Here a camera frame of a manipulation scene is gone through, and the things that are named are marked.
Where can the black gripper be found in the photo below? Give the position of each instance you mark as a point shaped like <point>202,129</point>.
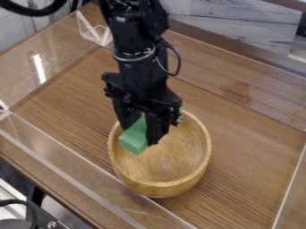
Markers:
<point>138,91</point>

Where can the green rectangular block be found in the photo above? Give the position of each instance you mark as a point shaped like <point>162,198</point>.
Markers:
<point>133,139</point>

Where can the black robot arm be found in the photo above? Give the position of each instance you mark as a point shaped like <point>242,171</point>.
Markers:
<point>138,23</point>

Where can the brown wooden bowl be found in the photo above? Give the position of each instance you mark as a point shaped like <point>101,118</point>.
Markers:
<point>170,167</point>

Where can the clear acrylic tray enclosure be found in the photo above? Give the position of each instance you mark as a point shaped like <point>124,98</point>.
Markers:
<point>249,99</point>

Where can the black metal table bracket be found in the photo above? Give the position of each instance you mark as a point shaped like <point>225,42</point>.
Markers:
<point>42,220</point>

